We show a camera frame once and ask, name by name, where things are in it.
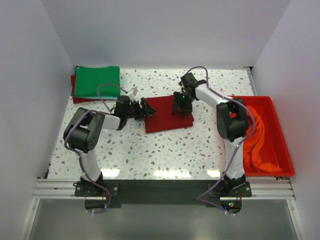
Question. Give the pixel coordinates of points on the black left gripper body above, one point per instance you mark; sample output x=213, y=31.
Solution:
x=142, y=108

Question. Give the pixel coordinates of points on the folded green t shirt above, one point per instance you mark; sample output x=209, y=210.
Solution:
x=97, y=81

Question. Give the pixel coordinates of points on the crumpled orange t shirt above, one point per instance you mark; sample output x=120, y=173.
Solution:
x=252, y=158

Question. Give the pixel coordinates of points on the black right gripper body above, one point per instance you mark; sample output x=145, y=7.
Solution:
x=182, y=103

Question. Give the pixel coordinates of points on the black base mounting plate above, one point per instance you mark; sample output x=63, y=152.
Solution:
x=141, y=192

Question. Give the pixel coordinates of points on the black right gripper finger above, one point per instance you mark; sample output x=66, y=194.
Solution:
x=175, y=107
x=186, y=111

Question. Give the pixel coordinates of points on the folded dark red t shirt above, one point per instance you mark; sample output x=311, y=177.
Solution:
x=78, y=100

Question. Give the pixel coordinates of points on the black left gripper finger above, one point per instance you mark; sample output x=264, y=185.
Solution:
x=148, y=111
x=144, y=104

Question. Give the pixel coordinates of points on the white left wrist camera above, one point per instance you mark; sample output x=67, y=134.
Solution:
x=132, y=94

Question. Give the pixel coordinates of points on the dark red t shirt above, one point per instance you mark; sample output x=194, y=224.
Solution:
x=78, y=100
x=163, y=120

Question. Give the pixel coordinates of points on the red plastic bin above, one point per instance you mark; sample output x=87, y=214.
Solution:
x=275, y=149

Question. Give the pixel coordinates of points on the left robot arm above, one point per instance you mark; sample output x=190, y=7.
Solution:
x=82, y=134

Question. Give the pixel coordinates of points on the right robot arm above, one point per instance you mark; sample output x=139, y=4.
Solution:
x=231, y=121

